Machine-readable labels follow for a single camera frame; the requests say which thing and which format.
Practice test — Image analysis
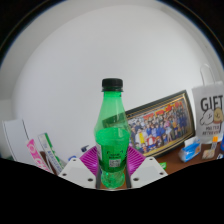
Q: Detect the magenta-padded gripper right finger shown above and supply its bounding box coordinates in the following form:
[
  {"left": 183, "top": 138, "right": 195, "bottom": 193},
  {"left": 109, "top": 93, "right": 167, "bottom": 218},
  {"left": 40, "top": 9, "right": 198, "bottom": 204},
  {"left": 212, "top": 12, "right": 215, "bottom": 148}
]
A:
[{"left": 123, "top": 146, "right": 167, "bottom": 190}]

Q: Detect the framed group picture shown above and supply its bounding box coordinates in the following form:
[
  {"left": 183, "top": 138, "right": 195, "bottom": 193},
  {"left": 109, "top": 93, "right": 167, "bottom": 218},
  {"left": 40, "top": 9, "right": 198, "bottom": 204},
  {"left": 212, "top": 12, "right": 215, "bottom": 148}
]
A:
[{"left": 124, "top": 89, "right": 197, "bottom": 158}]

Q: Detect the white paper gift bag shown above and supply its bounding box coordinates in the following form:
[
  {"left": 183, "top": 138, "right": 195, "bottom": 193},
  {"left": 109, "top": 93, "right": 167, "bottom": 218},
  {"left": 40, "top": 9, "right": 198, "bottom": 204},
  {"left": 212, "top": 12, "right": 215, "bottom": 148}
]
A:
[{"left": 191, "top": 63, "right": 224, "bottom": 144}]

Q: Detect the green plastic drink bottle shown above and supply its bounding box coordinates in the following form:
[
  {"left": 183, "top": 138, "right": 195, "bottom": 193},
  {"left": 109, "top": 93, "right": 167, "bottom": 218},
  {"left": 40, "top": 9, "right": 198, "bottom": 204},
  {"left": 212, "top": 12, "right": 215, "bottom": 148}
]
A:
[{"left": 94, "top": 78, "right": 132, "bottom": 190}]

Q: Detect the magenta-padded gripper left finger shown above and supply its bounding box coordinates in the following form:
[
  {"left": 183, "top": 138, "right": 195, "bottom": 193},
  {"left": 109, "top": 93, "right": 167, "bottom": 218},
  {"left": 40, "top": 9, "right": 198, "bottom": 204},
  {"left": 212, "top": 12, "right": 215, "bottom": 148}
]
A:
[{"left": 57, "top": 146, "right": 100, "bottom": 190}]

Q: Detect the small snack packet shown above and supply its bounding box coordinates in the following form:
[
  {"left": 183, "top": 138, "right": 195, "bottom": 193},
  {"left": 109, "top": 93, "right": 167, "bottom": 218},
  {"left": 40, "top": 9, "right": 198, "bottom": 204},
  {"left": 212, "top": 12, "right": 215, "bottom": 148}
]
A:
[{"left": 201, "top": 148, "right": 217, "bottom": 160}]

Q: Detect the long pink box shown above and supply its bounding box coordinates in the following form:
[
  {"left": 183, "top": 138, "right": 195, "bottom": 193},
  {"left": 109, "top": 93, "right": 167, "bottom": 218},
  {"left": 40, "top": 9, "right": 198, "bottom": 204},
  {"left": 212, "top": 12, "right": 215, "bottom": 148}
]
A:
[{"left": 25, "top": 138, "right": 54, "bottom": 174}]

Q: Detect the white cabinet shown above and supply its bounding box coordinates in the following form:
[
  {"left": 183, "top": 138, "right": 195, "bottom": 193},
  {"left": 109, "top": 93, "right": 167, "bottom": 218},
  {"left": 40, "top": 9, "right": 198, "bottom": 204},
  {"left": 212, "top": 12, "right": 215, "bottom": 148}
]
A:
[{"left": 1, "top": 118, "right": 39, "bottom": 164}]

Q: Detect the small orange-topped item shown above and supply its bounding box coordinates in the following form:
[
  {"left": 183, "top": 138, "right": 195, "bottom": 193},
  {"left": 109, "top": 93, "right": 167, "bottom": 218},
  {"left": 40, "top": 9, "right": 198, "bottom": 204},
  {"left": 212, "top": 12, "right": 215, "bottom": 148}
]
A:
[{"left": 211, "top": 135, "right": 219, "bottom": 151}]

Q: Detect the blue tissue pack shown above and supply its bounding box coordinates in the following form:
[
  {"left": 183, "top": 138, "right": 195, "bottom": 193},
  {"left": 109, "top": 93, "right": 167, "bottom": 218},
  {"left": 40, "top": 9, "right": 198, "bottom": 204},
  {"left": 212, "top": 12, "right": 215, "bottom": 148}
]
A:
[{"left": 177, "top": 139, "right": 203, "bottom": 163}]

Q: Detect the long green and white box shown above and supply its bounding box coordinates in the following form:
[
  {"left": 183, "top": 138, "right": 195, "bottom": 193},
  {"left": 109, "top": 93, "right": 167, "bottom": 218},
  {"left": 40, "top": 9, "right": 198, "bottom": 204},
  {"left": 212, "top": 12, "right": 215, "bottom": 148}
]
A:
[{"left": 37, "top": 132, "right": 67, "bottom": 175}]

